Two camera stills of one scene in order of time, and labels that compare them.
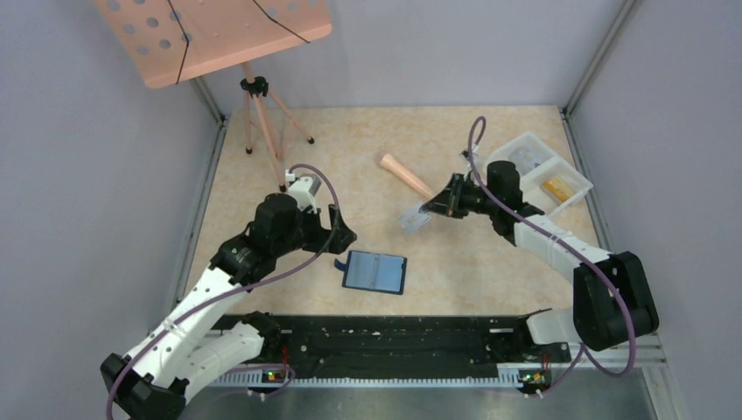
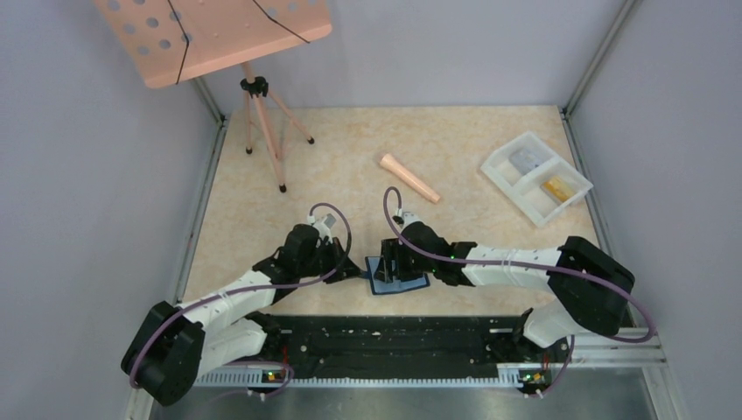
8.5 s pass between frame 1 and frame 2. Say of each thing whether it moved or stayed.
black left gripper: moved
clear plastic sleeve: stayed
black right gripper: moved
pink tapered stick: stayed
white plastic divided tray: stayed
